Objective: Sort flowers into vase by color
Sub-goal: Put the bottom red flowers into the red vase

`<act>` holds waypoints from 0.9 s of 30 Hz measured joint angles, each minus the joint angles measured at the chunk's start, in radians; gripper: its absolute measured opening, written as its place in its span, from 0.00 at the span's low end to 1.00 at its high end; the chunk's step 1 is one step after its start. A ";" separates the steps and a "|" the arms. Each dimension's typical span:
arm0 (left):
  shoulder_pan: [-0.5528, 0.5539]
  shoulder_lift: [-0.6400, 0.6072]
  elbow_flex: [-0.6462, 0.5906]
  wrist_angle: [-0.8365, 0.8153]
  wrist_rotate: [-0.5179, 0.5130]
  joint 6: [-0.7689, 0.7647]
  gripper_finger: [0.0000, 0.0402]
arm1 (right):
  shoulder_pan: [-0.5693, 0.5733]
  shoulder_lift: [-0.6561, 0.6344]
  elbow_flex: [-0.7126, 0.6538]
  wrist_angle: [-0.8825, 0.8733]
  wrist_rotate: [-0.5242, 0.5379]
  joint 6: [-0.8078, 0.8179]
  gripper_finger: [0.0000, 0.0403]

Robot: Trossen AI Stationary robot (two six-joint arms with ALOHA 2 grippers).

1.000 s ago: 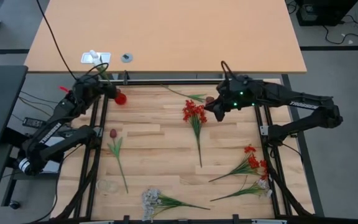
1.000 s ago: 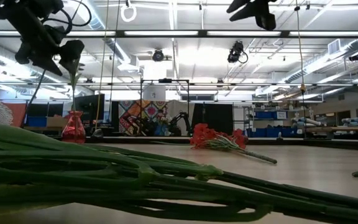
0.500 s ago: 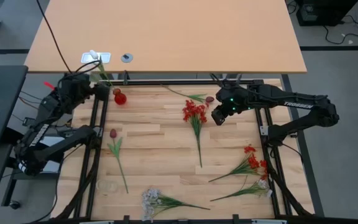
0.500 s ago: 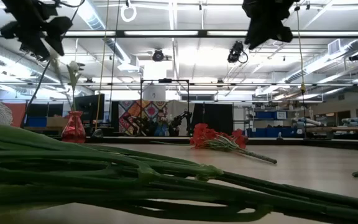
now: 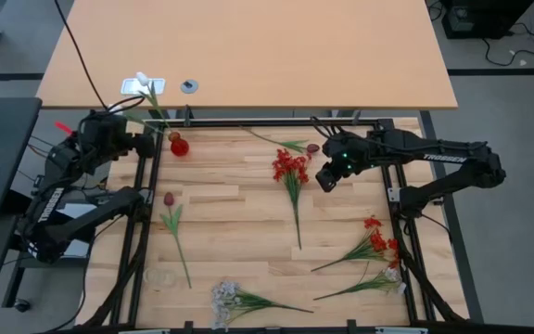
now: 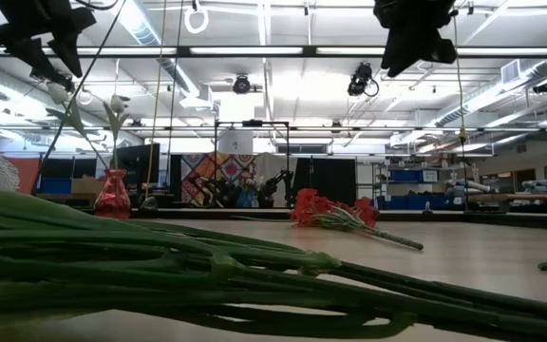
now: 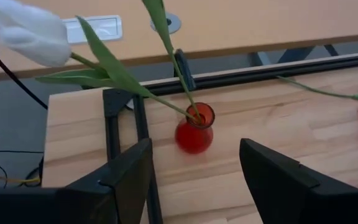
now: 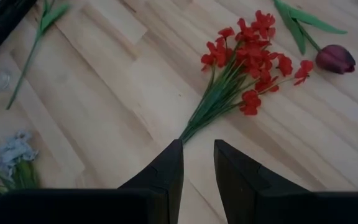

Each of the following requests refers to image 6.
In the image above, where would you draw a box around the overhead beam with light strips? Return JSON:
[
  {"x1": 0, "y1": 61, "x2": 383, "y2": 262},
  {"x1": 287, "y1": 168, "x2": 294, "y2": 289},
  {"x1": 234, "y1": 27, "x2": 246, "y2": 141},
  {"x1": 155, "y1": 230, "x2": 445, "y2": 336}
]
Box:
[{"x1": 0, "y1": 44, "x2": 547, "y2": 60}]

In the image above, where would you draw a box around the black monitor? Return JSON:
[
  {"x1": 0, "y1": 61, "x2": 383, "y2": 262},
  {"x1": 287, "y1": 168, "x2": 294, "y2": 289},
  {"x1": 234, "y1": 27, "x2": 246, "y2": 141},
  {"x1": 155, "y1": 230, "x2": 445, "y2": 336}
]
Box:
[{"x1": 111, "y1": 142, "x2": 161, "y2": 200}]

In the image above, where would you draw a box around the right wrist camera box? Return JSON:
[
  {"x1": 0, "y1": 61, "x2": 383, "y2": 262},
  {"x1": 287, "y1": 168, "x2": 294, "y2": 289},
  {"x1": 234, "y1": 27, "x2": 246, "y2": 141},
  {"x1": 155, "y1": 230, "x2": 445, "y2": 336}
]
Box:
[{"x1": 432, "y1": 36, "x2": 459, "y2": 66}]

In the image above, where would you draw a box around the black hanging camera with cable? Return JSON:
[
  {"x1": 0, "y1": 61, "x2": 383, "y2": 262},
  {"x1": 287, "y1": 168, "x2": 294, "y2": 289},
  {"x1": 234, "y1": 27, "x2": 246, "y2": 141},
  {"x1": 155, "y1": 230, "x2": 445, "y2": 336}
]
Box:
[{"x1": 347, "y1": 61, "x2": 380, "y2": 99}]

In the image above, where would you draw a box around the white hanging ring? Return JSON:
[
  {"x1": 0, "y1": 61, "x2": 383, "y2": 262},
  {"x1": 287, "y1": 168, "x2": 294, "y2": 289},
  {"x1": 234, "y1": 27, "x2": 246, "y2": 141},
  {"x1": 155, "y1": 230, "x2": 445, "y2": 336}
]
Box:
[{"x1": 183, "y1": 4, "x2": 210, "y2": 35}]

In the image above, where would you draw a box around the black aluminium table frame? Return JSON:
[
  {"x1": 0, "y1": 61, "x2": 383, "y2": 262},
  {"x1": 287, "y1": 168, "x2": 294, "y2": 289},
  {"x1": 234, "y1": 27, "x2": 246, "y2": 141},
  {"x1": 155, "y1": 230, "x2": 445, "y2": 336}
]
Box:
[{"x1": 128, "y1": 207, "x2": 547, "y2": 233}]

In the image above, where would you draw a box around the black cage frame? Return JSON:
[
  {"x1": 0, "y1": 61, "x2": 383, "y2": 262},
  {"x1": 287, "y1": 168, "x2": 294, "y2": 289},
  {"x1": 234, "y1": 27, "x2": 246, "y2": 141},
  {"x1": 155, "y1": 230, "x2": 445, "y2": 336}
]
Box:
[{"x1": 213, "y1": 120, "x2": 292, "y2": 209}]

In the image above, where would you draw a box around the white artificial tulip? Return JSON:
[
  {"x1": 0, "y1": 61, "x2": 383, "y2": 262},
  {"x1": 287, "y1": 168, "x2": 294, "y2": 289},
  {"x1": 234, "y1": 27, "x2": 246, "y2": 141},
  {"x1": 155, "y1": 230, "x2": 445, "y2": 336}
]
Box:
[
  {"x1": 45, "y1": 81, "x2": 111, "y2": 171},
  {"x1": 102, "y1": 93, "x2": 131, "y2": 171}
]

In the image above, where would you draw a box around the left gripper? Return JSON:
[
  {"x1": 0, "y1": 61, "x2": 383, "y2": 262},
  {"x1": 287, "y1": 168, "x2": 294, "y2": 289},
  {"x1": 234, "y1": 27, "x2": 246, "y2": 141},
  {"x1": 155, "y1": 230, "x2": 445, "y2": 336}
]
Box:
[{"x1": 0, "y1": 0, "x2": 98, "y2": 81}]

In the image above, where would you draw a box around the black overhead camera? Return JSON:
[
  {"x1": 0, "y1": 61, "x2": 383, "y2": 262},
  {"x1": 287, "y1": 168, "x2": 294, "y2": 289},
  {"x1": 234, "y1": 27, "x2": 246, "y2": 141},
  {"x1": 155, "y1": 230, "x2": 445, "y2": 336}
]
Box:
[{"x1": 232, "y1": 74, "x2": 254, "y2": 95}]

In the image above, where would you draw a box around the red blossom spray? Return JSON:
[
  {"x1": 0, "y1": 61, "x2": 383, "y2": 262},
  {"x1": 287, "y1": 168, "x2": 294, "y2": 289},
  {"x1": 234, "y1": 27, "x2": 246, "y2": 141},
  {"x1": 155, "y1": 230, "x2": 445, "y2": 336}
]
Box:
[{"x1": 290, "y1": 187, "x2": 425, "y2": 252}]

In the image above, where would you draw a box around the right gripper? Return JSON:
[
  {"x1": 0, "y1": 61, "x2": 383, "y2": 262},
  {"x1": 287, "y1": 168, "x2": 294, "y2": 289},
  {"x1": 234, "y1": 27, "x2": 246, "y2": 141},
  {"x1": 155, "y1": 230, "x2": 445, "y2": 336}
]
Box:
[{"x1": 372, "y1": 0, "x2": 456, "y2": 80}]

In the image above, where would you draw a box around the ceiling vent grille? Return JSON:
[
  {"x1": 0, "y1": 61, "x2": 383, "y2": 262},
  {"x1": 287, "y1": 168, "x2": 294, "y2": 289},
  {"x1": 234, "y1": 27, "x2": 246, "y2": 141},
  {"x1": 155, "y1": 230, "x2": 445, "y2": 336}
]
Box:
[{"x1": 500, "y1": 59, "x2": 522, "y2": 86}]

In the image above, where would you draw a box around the white hanging box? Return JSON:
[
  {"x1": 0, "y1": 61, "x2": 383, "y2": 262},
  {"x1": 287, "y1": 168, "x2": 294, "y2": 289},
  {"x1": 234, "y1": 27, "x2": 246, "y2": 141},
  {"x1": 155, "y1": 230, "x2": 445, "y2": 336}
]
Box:
[{"x1": 218, "y1": 130, "x2": 255, "y2": 155}]

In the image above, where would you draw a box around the colourful patterned quilt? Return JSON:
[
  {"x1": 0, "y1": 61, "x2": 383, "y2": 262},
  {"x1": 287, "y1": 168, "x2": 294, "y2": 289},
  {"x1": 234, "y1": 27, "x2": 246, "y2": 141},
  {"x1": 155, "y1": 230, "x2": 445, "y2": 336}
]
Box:
[{"x1": 180, "y1": 152, "x2": 259, "y2": 209}]

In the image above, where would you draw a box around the yellow hanging cable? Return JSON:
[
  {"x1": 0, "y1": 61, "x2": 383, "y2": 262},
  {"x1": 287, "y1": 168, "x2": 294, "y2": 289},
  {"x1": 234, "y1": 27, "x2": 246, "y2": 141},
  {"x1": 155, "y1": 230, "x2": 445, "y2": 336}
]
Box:
[
  {"x1": 143, "y1": 0, "x2": 168, "y2": 200},
  {"x1": 451, "y1": 11, "x2": 469, "y2": 213}
]

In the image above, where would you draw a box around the blue storage bin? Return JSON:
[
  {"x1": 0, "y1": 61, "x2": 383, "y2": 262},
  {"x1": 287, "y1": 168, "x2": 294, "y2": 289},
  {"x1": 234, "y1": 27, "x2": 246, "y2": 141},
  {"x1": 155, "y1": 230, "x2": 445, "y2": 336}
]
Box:
[
  {"x1": 389, "y1": 169, "x2": 422, "y2": 183},
  {"x1": 40, "y1": 178, "x2": 73, "y2": 195},
  {"x1": 376, "y1": 193, "x2": 460, "y2": 211}
]

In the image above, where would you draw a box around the wooden workbench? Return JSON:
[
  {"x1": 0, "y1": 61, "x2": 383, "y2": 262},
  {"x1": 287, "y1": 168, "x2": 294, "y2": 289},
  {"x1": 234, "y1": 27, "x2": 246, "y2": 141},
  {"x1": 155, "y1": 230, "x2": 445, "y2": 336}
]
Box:
[{"x1": 465, "y1": 192, "x2": 547, "y2": 203}]

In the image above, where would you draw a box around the black curtain panel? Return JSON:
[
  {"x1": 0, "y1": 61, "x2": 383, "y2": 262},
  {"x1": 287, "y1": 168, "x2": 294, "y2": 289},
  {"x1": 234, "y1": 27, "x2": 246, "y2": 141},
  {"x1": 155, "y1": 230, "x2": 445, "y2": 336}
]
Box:
[{"x1": 293, "y1": 158, "x2": 358, "y2": 209}]

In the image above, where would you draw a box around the cardboard box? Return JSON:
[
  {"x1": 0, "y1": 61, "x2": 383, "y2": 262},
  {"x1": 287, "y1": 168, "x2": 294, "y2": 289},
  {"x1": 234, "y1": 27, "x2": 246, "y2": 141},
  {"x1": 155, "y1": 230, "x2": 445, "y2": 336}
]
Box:
[{"x1": 70, "y1": 176, "x2": 99, "y2": 195}]

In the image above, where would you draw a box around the red glass vase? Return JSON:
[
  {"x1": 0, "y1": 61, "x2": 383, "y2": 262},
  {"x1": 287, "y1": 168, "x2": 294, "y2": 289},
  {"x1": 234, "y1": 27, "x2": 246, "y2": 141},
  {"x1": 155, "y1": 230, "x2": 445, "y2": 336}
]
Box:
[{"x1": 93, "y1": 168, "x2": 132, "y2": 220}]

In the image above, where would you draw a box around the orange panel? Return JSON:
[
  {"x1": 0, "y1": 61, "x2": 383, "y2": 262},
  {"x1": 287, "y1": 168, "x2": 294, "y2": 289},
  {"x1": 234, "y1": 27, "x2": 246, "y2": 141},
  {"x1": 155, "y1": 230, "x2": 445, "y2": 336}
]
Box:
[{"x1": 5, "y1": 157, "x2": 41, "y2": 195}]

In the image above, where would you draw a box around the long black cable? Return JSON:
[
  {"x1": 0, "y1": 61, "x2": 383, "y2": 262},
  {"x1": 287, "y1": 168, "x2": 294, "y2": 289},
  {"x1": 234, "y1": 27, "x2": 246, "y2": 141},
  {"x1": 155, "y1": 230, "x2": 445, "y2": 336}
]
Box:
[{"x1": 30, "y1": 0, "x2": 128, "y2": 196}]

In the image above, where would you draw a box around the green flower stems foreground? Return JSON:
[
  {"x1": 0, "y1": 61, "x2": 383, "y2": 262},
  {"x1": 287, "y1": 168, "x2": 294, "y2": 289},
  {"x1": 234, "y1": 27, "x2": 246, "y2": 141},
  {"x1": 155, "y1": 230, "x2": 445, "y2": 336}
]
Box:
[{"x1": 0, "y1": 146, "x2": 547, "y2": 342}]

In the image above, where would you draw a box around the thin black hanging cable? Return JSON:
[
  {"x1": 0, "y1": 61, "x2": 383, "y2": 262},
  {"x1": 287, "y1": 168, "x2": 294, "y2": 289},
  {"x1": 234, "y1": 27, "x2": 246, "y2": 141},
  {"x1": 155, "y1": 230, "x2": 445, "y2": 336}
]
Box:
[{"x1": 163, "y1": 0, "x2": 184, "y2": 189}]

